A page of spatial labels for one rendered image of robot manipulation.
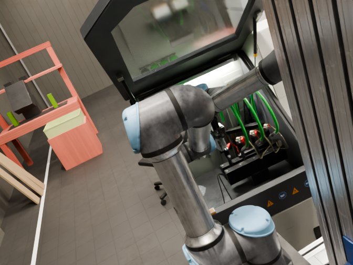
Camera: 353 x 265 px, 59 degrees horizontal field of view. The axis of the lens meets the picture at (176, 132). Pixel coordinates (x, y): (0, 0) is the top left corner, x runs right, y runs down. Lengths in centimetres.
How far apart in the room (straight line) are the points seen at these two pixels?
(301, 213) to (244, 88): 80
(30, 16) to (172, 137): 962
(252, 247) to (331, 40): 59
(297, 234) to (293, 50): 128
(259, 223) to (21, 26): 976
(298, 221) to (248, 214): 80
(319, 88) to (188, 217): 46
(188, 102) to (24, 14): 965
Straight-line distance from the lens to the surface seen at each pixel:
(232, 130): 177
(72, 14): 1023
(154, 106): 75
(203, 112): 78
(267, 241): 94
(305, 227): 177
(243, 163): 168
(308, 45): 58
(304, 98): 64
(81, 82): 1032
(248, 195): 151
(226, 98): 119
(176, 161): 79
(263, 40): 168
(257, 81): 111
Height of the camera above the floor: 189
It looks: 23 degrees down
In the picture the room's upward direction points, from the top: 23 degrees counter-clockwise
